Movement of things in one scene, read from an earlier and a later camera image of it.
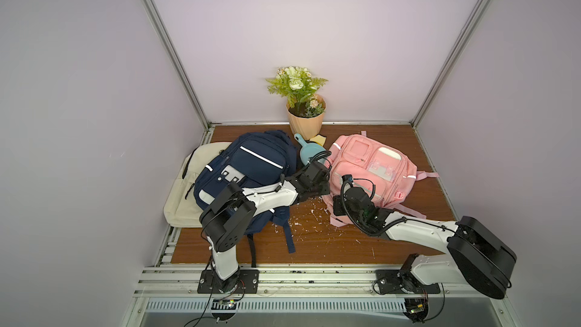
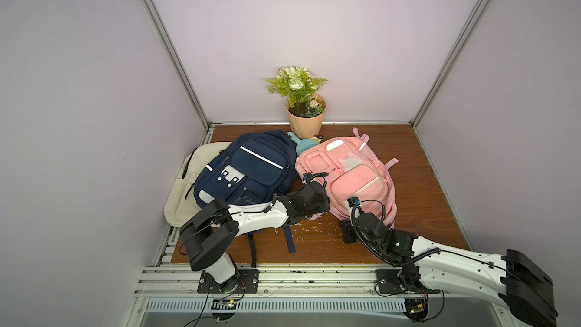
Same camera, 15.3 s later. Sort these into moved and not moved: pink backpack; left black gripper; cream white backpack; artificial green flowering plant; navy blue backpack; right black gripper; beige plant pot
Moved: pink backpack; left black gripper; right black gripper
Not moved: beige plant pot; cream white backpack; navy blue backpack; artificial green flowering plant
